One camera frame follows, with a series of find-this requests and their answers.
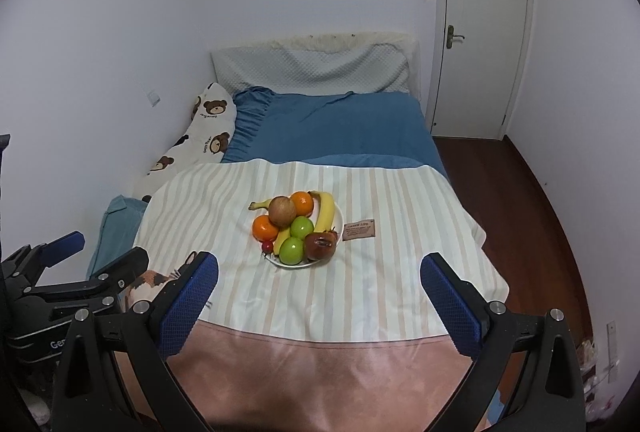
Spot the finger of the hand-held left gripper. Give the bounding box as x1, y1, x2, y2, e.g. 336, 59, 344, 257
2, 231, 86, 290
22, 247, 151, 313

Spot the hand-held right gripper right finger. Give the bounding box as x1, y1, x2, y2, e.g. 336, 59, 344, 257
420, 253, 586, 432

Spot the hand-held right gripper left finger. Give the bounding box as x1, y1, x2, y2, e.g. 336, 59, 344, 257
51, 251, 220, 432

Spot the orange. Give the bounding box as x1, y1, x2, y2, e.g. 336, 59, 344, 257
290, 192, 315, 217
252, 215, 280, 241

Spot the green apple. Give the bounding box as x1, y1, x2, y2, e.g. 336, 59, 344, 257
290, 217, 316, 240
279, 237, 306, 265

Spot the brown round fruit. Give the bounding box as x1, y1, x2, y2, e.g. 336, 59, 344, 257
268, 196, 298, 227

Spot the white plate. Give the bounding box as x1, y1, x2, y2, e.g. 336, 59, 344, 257
260, 197, 345, 269

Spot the teal cushion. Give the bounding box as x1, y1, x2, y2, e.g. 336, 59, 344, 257
86, 195, 149, 280

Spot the striped cat print blanket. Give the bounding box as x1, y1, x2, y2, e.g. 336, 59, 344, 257
125, 158, 511, 432

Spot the brown blanket label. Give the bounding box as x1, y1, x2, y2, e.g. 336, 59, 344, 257
342, 218, 376, 243

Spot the yellow banana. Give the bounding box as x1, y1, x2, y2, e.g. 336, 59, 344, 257
307, 191, 336, 233
248, 198, 293, 259

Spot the clear plastic bag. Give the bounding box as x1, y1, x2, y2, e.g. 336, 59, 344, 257
575, 337, 623, 418

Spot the bear print pillow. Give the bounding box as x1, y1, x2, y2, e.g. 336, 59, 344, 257
132, 82, 238, 203

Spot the blue bed sheet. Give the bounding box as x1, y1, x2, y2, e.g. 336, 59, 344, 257
220, 86, 448, 180

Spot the grey dotted pillow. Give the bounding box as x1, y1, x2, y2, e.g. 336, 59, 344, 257
210, 42, 412, 95

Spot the white fluffy cushion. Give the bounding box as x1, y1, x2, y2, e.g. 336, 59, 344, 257
270, 32, 421, 100

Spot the white door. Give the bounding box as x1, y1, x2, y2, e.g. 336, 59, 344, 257
432, 0, 535, 141

